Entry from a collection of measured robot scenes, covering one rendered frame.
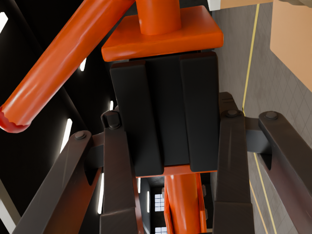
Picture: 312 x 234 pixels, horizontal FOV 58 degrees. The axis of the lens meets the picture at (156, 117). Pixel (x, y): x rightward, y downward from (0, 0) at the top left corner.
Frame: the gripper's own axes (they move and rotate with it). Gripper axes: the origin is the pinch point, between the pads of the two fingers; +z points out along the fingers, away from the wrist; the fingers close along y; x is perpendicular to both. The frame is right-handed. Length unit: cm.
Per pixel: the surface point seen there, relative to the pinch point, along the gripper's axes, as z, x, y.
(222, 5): 138, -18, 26
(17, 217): 186, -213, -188
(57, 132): 483, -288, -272
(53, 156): 436, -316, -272
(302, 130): 237, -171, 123
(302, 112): 243, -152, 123
